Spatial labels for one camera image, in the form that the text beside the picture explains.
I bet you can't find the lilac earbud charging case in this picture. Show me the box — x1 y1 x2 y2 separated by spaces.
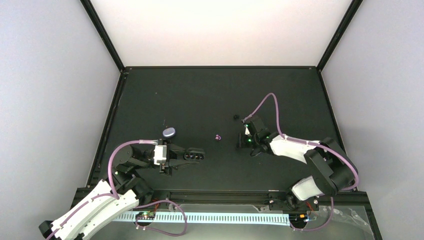
162 127 176 139

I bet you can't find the black earbud holder insert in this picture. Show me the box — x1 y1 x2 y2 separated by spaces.
183 148 206 161

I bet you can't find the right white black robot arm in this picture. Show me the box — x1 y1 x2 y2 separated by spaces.
237 116 359 210

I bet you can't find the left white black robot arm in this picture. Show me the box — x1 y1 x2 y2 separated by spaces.
38 139 206 240

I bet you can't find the left electronics board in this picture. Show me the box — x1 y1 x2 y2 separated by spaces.
135 211 156 222

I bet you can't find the electronics board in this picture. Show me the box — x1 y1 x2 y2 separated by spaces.
135 211 156 222
289 214 317 223

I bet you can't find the right electronics board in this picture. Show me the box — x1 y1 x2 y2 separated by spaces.
289 214 317 223

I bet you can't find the clear plastic sheet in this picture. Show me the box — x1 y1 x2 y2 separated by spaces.
251 203 375 240

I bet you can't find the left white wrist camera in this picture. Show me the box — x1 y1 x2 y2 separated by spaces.
153 145 168 166

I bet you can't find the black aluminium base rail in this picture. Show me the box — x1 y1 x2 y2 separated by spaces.
147 189 370 205

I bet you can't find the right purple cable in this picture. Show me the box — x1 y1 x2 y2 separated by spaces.
242 92 360 232

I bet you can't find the white slotted cable duct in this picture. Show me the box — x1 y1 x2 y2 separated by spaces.
114 211 290 226

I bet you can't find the left black frame post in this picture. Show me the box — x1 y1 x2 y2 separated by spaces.
80 0 125 72

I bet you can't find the black frame post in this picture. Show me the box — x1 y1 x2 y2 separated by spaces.
80 0 125 72
316 0 363 72

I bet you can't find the right black frame post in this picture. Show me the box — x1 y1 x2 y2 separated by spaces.
316 0 363 72

